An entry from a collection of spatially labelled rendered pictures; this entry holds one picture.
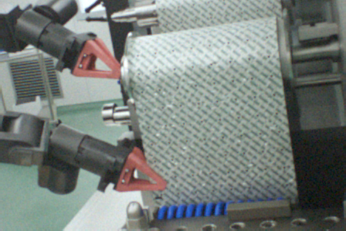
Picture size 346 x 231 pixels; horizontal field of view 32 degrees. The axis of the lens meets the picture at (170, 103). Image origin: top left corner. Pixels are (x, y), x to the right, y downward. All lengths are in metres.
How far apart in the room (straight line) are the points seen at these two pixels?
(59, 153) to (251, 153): 0.31
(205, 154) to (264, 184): 0.10
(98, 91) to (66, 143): 6.06
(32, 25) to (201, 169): 0.39
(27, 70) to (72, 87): 0.59
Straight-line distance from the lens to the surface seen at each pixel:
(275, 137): 0.94
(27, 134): 1.00
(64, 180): 1.05
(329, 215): 0.92
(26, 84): 7.37
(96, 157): 0.99
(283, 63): 0.92
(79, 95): 7.15
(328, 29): 0.95
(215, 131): 0.95
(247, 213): 0.93
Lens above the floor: 1.41
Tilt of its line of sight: 13 degrees down
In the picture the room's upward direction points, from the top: 10 degrees counter-clockwise
